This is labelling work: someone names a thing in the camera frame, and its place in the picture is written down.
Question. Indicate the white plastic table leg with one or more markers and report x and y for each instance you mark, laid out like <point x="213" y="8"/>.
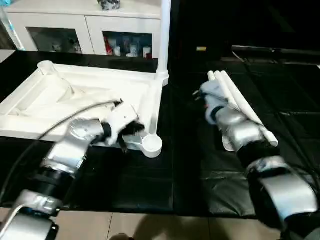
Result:
<point x="165" y="37"/>
<point x="211" y="75"/>
<point x="240" y="100"/>
<point x="225" y="85"/>

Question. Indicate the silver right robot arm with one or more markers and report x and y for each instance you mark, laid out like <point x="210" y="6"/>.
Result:
<point x="250" y="140"/>

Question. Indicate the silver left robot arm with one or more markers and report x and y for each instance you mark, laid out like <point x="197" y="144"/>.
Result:
<point x="70" y="147"/>

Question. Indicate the black mat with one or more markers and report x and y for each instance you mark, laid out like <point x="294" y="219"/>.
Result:
<point x="175" y="180"/>

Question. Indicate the black box gold label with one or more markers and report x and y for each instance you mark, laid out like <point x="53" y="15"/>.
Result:
<point x="200" y="25"/>

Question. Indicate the dark rounded foot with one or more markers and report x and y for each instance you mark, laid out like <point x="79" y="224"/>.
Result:
<point x="120" y="237"/>

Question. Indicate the white cabinet glass doors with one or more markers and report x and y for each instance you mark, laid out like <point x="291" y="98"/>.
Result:
<point x="82" y="25"/>

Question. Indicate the speckled ornament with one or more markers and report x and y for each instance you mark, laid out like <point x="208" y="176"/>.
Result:
<point x="109" y="3"/>

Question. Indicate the white teal wrapped roll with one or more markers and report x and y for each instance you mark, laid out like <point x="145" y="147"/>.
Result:
<point x="12" y="30"/>

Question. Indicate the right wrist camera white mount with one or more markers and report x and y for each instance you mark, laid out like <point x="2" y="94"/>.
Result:
<point x="212" y="100"/>

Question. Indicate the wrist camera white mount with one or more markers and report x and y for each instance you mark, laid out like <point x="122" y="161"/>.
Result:
<point x="122" y="115"/>
<point x="212" y="100"/>

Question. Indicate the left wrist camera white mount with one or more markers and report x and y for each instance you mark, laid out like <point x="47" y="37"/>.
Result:
<point x="122" y="115"/>

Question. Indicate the silver metal rail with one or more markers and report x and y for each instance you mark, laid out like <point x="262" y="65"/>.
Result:
<point x="275" y="49"/>

